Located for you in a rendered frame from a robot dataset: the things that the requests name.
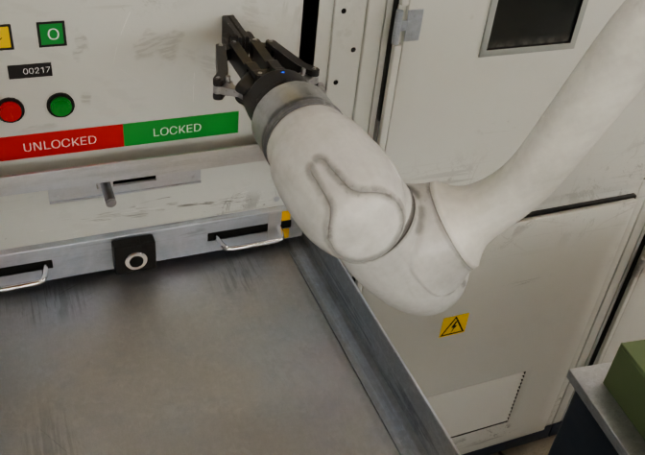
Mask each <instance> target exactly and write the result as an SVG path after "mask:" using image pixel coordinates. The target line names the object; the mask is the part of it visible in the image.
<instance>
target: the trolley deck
mask: <svg viewBox="0 0 645 455"><path fill-rule="evenodd" d="M0 455H399V453H398V451H397V449H396V447H395V445H394V443H393V441H392V439H391V437H390V435H389V434H388V432H387V430H386V428H385V426H384V424H383V423H382V421H381V419H380V417H379V416H378V414H377V413H376V411H375V409H374V407H373V405H372V403H371V402H370V399H369V397H368V395H367V393H366V392H365V390H364V388H363V386H362V384H361V382H360V381H359V379H358V377H357V375H356V373H355V371H354V370H353V368H352V366H351V365H350V363H349V361H348V360H347V358H346V355H345V353H344V351H343V350H342V348H341V346H340V344H339V342H338V341H337V339H336V337H335V335H334V333H333V331H332V330H331V328H330V326H329V324H328V322H327V320H326V319H325V317H324V315H323V312H322V310H321V309H320V307H319V306H318V304H317V302H316V300H315V299H314V297H313V295H312V293H311V291H310V289H309V288H308V286H307V284H306V282H305V280H304V278H303V277H302V275H301V273H300V271H299V268H298V267H297V265H296V263H295V261H294V259H293V257H292V256H291V254H290V253H289V251H288V249H287V247H286V246H285V244H284V242H283V240H282V242H279V243H275V244H271V245H267V246H261V247H256V248H250V249H244V250H239V251H226V250H219V251H210V252H204V253H199V254H193V255H187V256H183V257H177V258H171V259H166V260H160V261H157V262H156V268H152V269H148V270H142V271H137V272H131V273H125V274H121V275H117V274H116V273H115V270H114V269H111V270H105V271H100V272H95V273H89V274H83V275H73V276H68V277H63V278H57V279H51V280H46V281H45V282H44V283H43V284H40V285H37V286H33V287H28V288H23V289H18V290H12V291H8V292H2V293H0Z"/></svg>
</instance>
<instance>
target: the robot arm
mask: <svg viewBox="0 0 645 455"><path fill-rule="evenodd" d="M249 54H250V56H249ZM228 60H229V62H230V63H231V65H232V66H233V68H234V69H235V71H236V73H237V74H238V76H239V77H240V79H241V80H240V81H239V82H238V84H237V85H234V84H233V81H231V80H230V76H229V74H228V66H227V61H228ZM319 75H320V69H319V68H318V67H315V66H313V65H310V64H308V63H305V62H304V61H303V60H301V59H299V58H298V57H297V56H295V55H294V54H293V53H291V52H290V51H288V50H287V49H286V48H284V47H283V46H282V45H280V44H279V43H277V42H276V41H275V40H273V39H267V40H266V42H261V41H260V40H259V39H258V38H255V37H254V36H253V34H252V33H251V32H249V31H245V30H244V29H243V27H242V26H241V24H240V23H239V22H238V20H237V19H236V18H235V16H234V15H223V16H222V43H218V44H216V75H215V76H214V78H213V99H214V100H217V101H220V100H223V99H224V97H225V96H232V97H235V100H236V101H237V102H238V103H239V104H241V105H243V106H244V107H245V109H246V111H247V114H248V116H249V118H250V119H251V129H252V134H253V137H254V139H255V141H256V142H257V144H258V146H259V147H260V149H261V151H262V152H263V154H264V157H265V158H266V160H267V162H268V163H269V165H270V168H271V176H272V179H273V182H274V184H275V188H276V190H277V193H278V195H279V197H280V198H281V200H282V201H283V203H284V205H285V206H286V208H287V210H288V211H289V213H290V214H291V216H292V217H293V219H294V220H295V222H296V223H297V225H298V226H299V228H300V229H301V230H302V232H303V233H304V234H305V235H306V236H307V237H308V238H309V239H310V240H311V241H312V242H313V243H314V244H315V245H317V246H318V247H319V248H321V249H322V250H323V251H325V252H327V253H329V254H331V255H333V256H335V257H337V258H339V259H341V261H342V263H343V264H344V266H345V267H346V269H347V270H348V271H349V272H350V273H351V274H352V276H353V277H354V278H355V279H357V280H358V281H359V282H360V283H361V284H362V285H363V286H364V287H365V288H366V289H367V290H369V291H370V292H371V293H372V294H374V295H375V296H376V297H378V298H379V299H381V300H382V301H384V302H385V303H387V304H388V305H390V306H391V307H393V308H395V309H397V310H399V311H401V312H404V313H407V314H411V315H416V316H432V315H437V314H440V313H441V312H444V311H445V310H447V309H449V308H450V307H451V306H453V305H454V304H455V303H456V302H457V301H458V299H459V298H460V297H461V295H462V293H463V292H464V290H465V288H466V284H467V281H468V276H469V273H470V272H471V271H472V270H473V269H474V268H476V267H478V266H479V263H480V259H481V256H482V253H483V251H484V249H485V247H486V246H487V244H488V243H489V242H490V241H491V240H492V239H493V238H495V237H496V236H498V235H499V234H500V233H502V232H503V231H505V230H506V229H508V228H510V227H511V226H513V225H514V224H516V223H517V222H518V221H520V220H521V219H523V218H524V217H525V216H527V215H528V214H529V213H530V212H532V211H533V210H534V209H535V208H537V207H538V206H539V205H540V204H541V203H542V202H544V201H545V200H546V199H547V198H548V197H549V196H550V195H551V194H552V193H553V192H554V191H555V190H556V189H557V187H558V186H559V185H560V184H561V183H562V182H563V181H564V180H565V179H566V177H567V176H568V175H569V174H570V173H571V172H572V171H573V169H574V168H575V167H576V166H577V165H578V164H579V162H580V161H581V160H582V159H583V158H584V157H585V155H586V154H587V153H588V152H589V151H590V149H591V148H592V147H593V146H594V145H595V144H596V142H597V141H598V140H599V139H600V138H601V137H602V135H603V134H604V133H605V132H606V131H607V130H608V128H609V127H610V126H611V125H612V124H613V122H614V121H615V120H616V119H617V118H618V117H619V115H620V114H621V113H622V112H623V111H624V110H625V108H626V107H627V106H628V105H629V104H630V103H631V101H632V100H633V99H634V98H635V97H636V95H637V94H638V93H639V92H640V91H641V90H642V88H643V87H644V86H645V0H625V1H624V3H623V4H622V5H621V6H620V8H619V9H618V10H617V11H616V12H615V14H614V15H613V16H612V17H611V18H610V20H609V21H608V23H607V24H606V25H605V27H604V28H603V29H602V31H601V32H600V34H599V35H598V36H597V37H596V38H595V40H594V41H593V42H592V44H591V45H590V47H589V48H588V49H587V51H586V52H585V54H584V56H583V57H582V58H581V60H580V61H579V63H578V64H577V66H576V67H575V69H574V70H573V71H572V73H571V74H570V76H569V77H568V79H567V80H566V81H565V83H564V84H563V86H562V87H561V89H560V91H559V92H558V93H557V95H556V96H555V98H554V99H553V101H552V102H551V103H550V105H549V106H548V108H547V109H546V110H545V111H544V112H543V114H542V115H541V117H540V118H539V120H538V121H537V123H536V124H535V126H534V127H533V129H532V130H531V132H530V133H529V134H528V136H527V137H526V139H525V140H524V141H523V143H522V144H521V146H520V147H519V148H518V150H517V151H516V152H515V153H514V155H513V156H512V157H511V158H510V159H509V160H508V161H507V162H506V163H505V164H504V165H503V166H502V167H500V168H499V169H498V170H496V171H495V172H494V173H492V174H490V175H489V176H487V177H485V178H484V179H482V180H478V181H476V182H474V183H471V184H467V185H461V186H454V185H448V184H445V183H442V182H440V181H438V180H433V181H431V182H426V183H405V182H404V181H403V180H402V178H401V177H400V175H399V174H398V172H397V170H396V168H395V166H394V164H393V162H392V161H391V160H390V158H389V157H388V156H387V154H386V153H385V152H384V151H383V150H382V149H381V147H380V146H379V145H378V144H377V143H376V142H375V141H374V140H372V139H371V138H370V136H369V135H368V134H367V133H366V132H365V131H364V130H363V129H362V128H361V127H360V126H359V125H358V124H357V123H356V122H354V121H353V120H352V119H350V118H348V117H346V116H344V115H343V114H342V113H341V111H340V110H339V109H338V108H337V107H336V106H335V105H334V104H333V103H332V102H331V101H330V99H329V98H328V97H327V95H326V94H325V93H324V92H323V91H322V90H321V89H320V88H319V87H318V84H319Z"/></svg>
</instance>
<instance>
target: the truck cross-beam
mask: <svg viewBox="0 0 645 455"><path fill-rule="evenodd" d="M280 211H287V208H286V206H285V205H278V206H272V207H266V208H259V209H254V210H248V211H242V212H235V213H229V214H224V215H217V216H211V217H205V218H200V219H193V220H187V221H181V222H175V223H169V224H163V225H157V226H151V227H140V228H134V229H127V230H121V231H115V232H110V233H103V234H97V235H91V236H86V237H79V238H73V239H67V240H60V241H55V242H49V243H43V244H36V245H31V246H25V247H19V248H12V249H6V250H1V251H0V287H1V286H6V285H12V284H17V283H22V282H27V281H32V280H37V279H40V278H41V276H42V264H43V263H48V276H47V279H46V280H51V279H57V278H63V277H68V276H73V275H83V274H89V273H95V272H100V271H105V270H111V269H114V267H113V257H112V246H111V242H112V241H113V240H119V239H125V238H131V237H136V236H142V235H148V234H152V235H153V237H154V239H155V252H156V261H160V260H166V259H171V258H177V257H183V256H187V255H193V254H199V253H204V252H210V251H219V250H223V249H222V248H221V247H220V245H219V244H218V243H217V241H216V240H215V238H214V234H219V236H220V238H221V239H222V241H223V242H224V243H225V244H226V245H228V246H235V245H241V244H248V243H252V242H258V241H264V240H267V234H268V218H269V213H275V212H280ZM281 226H282V228H283V229H285V228H288V229H289V237H287V238H291V237H297V236H301V235H302V230H301V229H300V228H299V226H298V225H297V223H296V222H295V220H294V219H293V217H292V216H291V215H290V220H286V221H281Z"/></svg>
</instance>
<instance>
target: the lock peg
mask: <svg viewBox="0 0 645 455"><path fill-rule="evenodd" d="M112 185H113V181H109V182H102V183H97V186H98V187H99V188H100V189H102V192H103V195H104V199H105V202H106V206H107V207H114V206H116V200H115V197H114V193H113V190H112V187H111V186H112Z"/></svg>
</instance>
